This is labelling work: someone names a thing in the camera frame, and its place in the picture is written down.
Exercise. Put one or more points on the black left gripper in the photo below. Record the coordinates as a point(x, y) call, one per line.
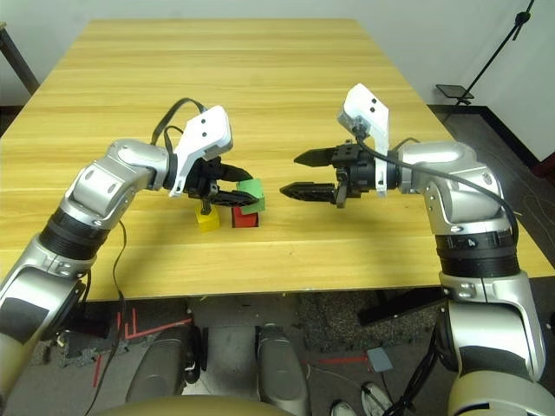
point(204, 177)

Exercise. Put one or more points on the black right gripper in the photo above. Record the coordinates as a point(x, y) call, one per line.
point(360, 175)

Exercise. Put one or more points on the green block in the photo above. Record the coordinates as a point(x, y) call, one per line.
point(251, 187)

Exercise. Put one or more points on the yellow block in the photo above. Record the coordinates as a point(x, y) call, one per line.
point(208, 222)

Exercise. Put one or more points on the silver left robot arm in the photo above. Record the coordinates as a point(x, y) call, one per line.
point(108, 182)

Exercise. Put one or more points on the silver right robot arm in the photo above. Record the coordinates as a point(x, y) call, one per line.
point(459, 182)

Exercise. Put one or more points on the red block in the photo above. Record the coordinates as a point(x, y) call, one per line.
point(245, 219)

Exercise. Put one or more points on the dark speckled floor mat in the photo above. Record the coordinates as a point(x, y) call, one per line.
point(334, 320)

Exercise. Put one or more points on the long red tape strip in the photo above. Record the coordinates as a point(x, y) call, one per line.
point(160, 329)

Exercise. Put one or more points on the black stand tray plate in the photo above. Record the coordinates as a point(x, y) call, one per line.
point(454, 91)

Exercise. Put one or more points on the short red tape strip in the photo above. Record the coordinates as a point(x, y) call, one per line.
point(344, 359)

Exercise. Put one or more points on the grey robot right leg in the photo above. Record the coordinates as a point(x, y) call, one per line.
point(282, 368)

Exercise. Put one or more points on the grey robot leg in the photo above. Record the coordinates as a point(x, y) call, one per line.
point(160, 368)
point(282, 368)

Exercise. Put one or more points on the grey foot pedal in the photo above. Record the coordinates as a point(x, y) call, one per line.
point(380, 359)

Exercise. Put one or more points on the grey robot left leg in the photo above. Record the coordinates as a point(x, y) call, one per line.
point(160, 368)

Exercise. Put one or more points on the beige robot torso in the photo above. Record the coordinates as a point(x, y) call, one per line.
point(182, 409)

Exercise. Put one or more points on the white bystander shoe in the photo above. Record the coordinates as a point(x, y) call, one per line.
point(341, 409)
point(376, 398)

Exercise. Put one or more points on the black metal table leg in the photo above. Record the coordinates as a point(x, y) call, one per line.
point(19, 60)

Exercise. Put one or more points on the black stand pole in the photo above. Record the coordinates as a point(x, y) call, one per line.
point(521, 18)

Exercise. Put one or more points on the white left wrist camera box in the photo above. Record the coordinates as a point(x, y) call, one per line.
point(208, 130)

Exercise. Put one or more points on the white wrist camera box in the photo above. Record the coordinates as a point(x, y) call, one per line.
point(208, 130)
point(368, 108)

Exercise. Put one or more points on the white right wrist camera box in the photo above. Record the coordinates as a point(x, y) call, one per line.
point(368, 108)

